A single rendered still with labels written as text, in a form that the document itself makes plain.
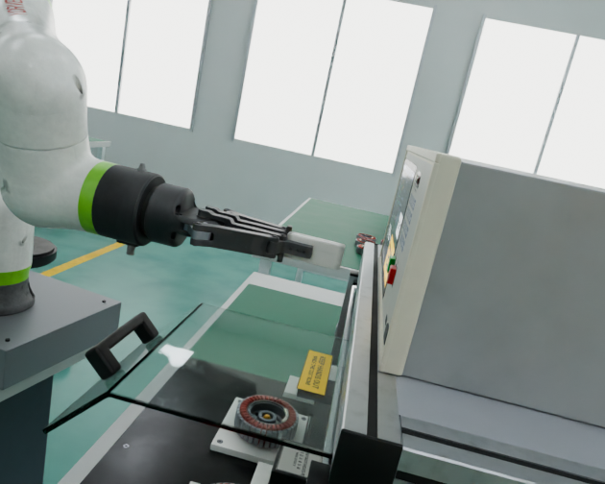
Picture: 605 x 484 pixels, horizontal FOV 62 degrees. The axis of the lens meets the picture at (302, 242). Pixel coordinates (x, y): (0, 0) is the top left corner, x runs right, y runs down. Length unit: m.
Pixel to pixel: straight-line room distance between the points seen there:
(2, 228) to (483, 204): 0.91
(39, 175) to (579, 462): 0.60
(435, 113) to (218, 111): 2.24
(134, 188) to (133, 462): 0.45
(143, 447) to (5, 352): 0.31
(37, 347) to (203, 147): 4.63
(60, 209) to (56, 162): 0.06
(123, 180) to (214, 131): 4.93
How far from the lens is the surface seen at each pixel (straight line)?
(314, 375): 0.55
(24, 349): 1.08
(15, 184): 0.67
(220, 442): 0.91
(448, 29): 5.40
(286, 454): 0.68
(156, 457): 0.89
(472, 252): 0.46
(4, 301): 1.17
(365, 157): 5.27
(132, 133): 5.90
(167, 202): 0.61
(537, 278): 0.47
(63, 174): 0.65
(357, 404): 0.42
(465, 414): 0.47
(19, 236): 1.14
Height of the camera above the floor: 1.32
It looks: 13 degrees down
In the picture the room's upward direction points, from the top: 12 degrees clockwise
